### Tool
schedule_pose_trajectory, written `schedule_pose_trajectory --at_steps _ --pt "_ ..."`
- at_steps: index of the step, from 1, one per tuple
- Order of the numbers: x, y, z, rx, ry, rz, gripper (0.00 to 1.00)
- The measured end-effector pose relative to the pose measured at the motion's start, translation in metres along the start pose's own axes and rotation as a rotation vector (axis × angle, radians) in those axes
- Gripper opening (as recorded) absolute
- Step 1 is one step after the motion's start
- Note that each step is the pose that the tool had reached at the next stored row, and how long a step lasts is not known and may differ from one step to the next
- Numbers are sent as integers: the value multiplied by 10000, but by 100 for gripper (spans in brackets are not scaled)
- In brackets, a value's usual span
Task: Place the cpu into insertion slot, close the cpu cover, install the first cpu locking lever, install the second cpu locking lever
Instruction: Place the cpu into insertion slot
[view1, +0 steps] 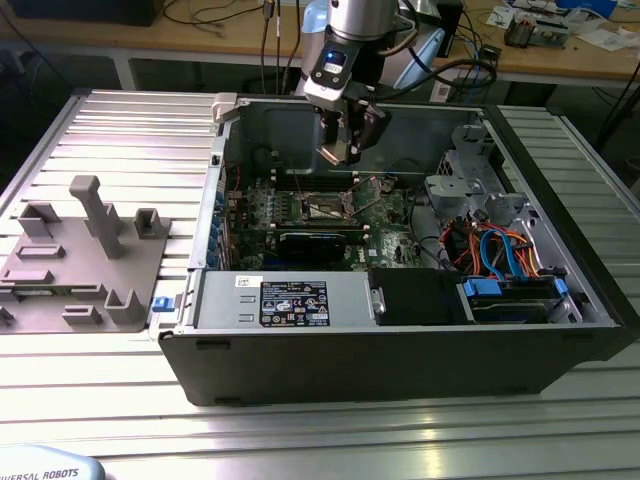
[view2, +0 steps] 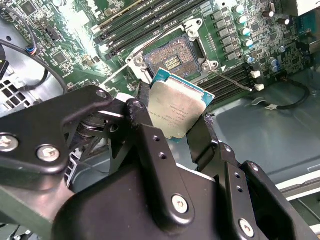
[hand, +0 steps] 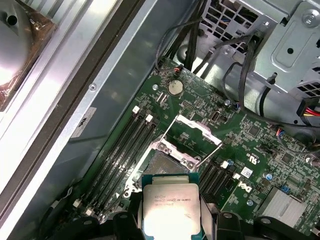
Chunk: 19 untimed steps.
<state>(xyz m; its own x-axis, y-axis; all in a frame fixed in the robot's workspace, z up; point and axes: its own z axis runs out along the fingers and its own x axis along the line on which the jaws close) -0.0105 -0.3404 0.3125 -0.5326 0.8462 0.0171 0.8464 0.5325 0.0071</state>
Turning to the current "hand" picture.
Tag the small white board sticker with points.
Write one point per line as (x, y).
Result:
(246, 172)

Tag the black grey PC case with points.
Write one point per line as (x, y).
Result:
(117, 75)

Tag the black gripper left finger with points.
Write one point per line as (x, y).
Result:
(122, 227)

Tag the metal socket cover frame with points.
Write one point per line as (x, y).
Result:
(198, 128)

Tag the black internal USB port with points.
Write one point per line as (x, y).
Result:
(215, 117)

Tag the grey finned chipset heatsink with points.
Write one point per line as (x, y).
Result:
(280, 207)

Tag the green motherboard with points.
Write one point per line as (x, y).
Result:
(200, 100)

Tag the silver topped green CPU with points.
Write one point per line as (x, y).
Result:
(170, 207)

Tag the CPU socket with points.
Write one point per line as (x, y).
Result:
(165, 165)

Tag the silver label sticker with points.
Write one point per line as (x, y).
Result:
(83, 122)

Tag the grey metal disk bay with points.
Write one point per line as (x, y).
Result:
(287, 50)

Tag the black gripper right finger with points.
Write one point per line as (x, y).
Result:
(228, 227)

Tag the black RAM slot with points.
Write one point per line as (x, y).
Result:
(117, 160)
(218, 182)
(111, 155)
(212, 178)
(131, 170)
(207, 175)
(125, 165)

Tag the round silver coin battery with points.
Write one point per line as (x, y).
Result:
(175, 87)

